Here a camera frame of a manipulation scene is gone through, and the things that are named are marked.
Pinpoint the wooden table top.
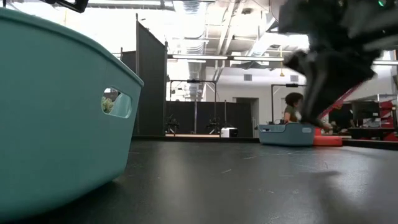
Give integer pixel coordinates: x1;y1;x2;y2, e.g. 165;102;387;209
165;133;221;139

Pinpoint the red tool cabinet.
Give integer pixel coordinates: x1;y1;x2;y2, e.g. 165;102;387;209
378;99;398;142

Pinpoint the teal plastic bin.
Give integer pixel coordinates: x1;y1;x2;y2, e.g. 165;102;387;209
0;7;145;222

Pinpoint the black workbench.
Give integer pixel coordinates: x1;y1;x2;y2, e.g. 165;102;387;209
348;126;396;141

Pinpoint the blue-grey plastic bin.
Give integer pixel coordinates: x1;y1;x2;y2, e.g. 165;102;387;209
258;121;316;147

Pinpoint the white box device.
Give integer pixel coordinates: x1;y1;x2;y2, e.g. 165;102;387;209
220;126;239;139

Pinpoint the black metal frame rig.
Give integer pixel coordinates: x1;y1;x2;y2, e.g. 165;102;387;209
169;78;218;135
271;83;308;125

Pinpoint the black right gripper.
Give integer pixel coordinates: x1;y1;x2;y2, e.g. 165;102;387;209
283;49;384;129

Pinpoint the red articulated lamp white head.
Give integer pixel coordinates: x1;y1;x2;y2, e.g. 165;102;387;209
312;83;364;147

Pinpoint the low black partition wall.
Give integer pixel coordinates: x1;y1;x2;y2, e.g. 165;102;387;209
165;100;254;139

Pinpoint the tall black partition panel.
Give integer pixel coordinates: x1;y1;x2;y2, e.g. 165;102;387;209
135;13;169;136

